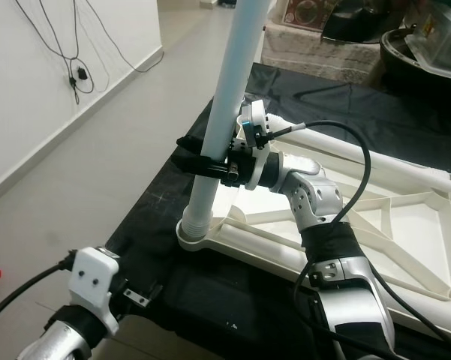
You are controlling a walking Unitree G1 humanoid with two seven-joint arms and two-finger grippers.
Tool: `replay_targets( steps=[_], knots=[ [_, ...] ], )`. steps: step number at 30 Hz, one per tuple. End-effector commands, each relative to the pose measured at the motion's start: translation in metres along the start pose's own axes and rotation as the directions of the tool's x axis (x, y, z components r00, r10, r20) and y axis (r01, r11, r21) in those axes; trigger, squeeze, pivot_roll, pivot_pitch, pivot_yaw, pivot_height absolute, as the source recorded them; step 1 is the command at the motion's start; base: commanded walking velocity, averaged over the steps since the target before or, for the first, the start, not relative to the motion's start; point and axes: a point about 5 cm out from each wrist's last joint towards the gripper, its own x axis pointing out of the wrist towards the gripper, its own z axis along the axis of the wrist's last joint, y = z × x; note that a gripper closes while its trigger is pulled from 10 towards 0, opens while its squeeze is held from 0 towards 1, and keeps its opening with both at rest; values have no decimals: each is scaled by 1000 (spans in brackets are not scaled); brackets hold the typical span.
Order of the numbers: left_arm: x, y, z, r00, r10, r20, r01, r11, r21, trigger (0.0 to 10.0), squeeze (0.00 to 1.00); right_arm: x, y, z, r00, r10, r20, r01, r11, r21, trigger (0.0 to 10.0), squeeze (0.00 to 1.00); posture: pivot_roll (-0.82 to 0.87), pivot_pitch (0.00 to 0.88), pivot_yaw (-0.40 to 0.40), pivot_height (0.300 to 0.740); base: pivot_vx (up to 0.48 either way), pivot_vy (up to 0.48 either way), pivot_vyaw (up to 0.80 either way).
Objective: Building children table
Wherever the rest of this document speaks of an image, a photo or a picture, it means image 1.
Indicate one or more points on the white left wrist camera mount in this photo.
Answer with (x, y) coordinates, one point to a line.
(94, 277)

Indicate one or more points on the black power adapter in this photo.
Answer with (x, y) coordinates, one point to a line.
(80, 75)

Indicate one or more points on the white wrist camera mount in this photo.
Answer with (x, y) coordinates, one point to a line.
(255, 120)
(94, 277)

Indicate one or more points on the orange lid storage box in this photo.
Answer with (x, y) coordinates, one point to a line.
(300, 11)

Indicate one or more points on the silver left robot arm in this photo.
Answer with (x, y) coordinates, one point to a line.
(49, 349)

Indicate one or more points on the black bag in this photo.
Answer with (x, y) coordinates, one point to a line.
(360, 26)

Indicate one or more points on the white plastic table top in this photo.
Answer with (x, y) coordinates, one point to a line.
(413, 225)

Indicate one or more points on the black tablecloth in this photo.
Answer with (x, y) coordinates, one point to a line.
(217, 300)

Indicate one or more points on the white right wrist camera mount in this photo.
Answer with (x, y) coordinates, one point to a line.
(255, 120)

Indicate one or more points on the clear plastic storage container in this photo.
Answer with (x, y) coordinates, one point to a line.
(439, 37)

